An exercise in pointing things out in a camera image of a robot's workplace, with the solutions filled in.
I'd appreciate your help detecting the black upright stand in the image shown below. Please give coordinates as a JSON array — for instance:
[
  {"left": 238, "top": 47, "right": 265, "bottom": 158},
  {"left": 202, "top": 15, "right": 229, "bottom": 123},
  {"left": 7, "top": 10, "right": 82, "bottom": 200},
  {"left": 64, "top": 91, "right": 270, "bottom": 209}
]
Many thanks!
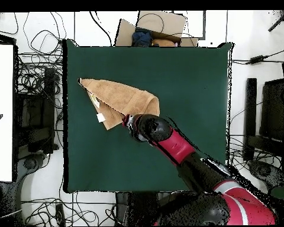
[{"left": 115, "top": 191, "right": 171, "bottom": 225}]

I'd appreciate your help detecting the black power adapter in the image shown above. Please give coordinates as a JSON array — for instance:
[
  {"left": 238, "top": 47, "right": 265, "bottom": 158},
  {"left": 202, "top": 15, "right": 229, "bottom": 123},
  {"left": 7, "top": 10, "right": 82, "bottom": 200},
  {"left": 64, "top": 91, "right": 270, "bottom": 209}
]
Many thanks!
[{"left": 249, "top": 55, "right": 264, "bottom": 64}]

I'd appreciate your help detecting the white board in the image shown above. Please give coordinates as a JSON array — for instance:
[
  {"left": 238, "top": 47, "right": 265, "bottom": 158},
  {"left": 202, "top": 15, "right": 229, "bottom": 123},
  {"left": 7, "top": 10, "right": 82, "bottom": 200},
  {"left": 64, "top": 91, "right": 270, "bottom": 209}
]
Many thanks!
[{"left": 0, "top": 43, "right": 15, "bottom": 183}]

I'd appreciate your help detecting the orange terry towel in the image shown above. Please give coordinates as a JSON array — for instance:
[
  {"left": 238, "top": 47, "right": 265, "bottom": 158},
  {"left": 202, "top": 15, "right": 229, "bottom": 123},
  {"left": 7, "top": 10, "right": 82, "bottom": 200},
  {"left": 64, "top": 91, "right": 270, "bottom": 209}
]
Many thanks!
[{"left": 78, "top": 77, "right": 161, "bottom": 131}]

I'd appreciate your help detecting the black equipment rack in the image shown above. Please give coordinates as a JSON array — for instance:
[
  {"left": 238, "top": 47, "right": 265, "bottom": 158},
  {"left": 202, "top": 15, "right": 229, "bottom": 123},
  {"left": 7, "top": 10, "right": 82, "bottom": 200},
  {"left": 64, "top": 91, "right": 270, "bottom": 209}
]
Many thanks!
[{"left": 14, "top": 67, "right": 56, "bottom": 154}]

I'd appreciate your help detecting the orange cloth in box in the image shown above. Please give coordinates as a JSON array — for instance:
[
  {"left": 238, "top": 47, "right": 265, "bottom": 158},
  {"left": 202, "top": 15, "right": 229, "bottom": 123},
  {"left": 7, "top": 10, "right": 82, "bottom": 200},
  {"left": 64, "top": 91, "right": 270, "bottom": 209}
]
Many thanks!
[{"left": 151, "top": 38, "right": 176, "bottom": 47}]

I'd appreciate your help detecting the dark blue cloth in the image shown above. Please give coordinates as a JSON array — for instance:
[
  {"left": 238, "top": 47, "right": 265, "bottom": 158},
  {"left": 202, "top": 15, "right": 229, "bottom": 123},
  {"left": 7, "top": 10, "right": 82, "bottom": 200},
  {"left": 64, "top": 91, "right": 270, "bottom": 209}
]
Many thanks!
[{"left": 131, "top": 29, "right": 153, "bottom": 47}]

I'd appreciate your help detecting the brown cardboard box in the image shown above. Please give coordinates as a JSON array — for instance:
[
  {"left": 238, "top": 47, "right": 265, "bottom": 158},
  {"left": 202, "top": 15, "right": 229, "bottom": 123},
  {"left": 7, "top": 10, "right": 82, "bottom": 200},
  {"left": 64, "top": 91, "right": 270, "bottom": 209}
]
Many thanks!
[{"left": 114, "top": 10, "right": 199, "bottom": 47}]

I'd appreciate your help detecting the dark green table cloth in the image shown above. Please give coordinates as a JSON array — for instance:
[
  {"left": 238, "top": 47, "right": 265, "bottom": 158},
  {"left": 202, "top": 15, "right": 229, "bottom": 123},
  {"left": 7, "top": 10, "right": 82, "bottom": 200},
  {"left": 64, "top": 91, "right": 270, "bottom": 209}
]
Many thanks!
[{"left": 62, "top": 38, "right": 234, "bottom": 193}]

